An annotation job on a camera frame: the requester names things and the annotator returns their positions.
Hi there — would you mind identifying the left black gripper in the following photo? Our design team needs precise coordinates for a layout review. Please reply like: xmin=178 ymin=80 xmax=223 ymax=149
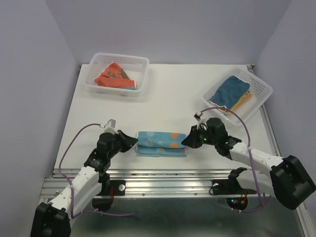
xmin=107 ymin=129 xmax=137 ymax=159

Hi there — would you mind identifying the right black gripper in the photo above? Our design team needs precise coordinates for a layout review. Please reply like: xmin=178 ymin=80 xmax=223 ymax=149
xmin=180 ymin=124 xmax=217 ymax=149

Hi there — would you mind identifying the light blue patterned towel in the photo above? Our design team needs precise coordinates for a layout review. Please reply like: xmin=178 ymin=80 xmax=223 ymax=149
xmin=136 ymin=131 xmax=187 ymax=157

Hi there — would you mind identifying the yellow grey towel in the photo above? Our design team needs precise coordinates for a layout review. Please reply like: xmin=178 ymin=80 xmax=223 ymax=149
xmin=209 ymin=76 xmax=250 ymax=110

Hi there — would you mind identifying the red white towel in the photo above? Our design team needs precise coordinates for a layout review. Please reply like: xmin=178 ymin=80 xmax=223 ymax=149
xmin=94 ymin=62 xmax=136 ymax=90

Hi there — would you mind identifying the orange polka dot towel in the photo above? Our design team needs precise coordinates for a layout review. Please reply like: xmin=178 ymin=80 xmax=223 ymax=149
xmin=231 ymin=91 xmax=252 ymax=111

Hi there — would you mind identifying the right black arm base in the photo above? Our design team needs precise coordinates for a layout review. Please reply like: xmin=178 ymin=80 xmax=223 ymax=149
xmin=209 ymin=179 xmax=257 ymax=211

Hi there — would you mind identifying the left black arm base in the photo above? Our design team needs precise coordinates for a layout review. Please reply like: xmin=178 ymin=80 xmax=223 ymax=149
xmin=92 ymin=180 xmax=126 ymax=212

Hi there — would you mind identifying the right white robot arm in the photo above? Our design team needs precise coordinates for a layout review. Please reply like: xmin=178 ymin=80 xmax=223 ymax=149
xmin=181 ymin=118 xmax=316 ymax=210

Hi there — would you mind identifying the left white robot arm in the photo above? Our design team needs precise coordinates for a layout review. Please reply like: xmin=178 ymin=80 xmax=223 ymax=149
xmin=30 ymin=130 xmax=138 ymax=237

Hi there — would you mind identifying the white basket with towels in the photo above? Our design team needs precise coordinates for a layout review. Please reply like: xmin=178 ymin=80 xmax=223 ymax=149
xmin=84 ymin=53 xmax=150 ymax=97

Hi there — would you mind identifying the empty white basket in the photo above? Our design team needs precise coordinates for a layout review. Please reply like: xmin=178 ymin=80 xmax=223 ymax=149
xmin=201 ymin=67 xmax=273 ymax=122

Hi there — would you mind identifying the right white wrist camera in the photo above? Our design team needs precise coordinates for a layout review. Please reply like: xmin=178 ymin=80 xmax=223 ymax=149
xmin=194 ymin=112 xmax=208 ymax=125

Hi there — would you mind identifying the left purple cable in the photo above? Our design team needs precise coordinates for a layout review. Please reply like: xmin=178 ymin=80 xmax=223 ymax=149
xmin=59 ymin=123 xmax=136 ymax=219

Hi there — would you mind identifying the aluminium frame rail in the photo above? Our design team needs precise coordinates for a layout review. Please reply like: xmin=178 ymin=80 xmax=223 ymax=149
xmin=29 ymin=168 xmax=309 ymax=237

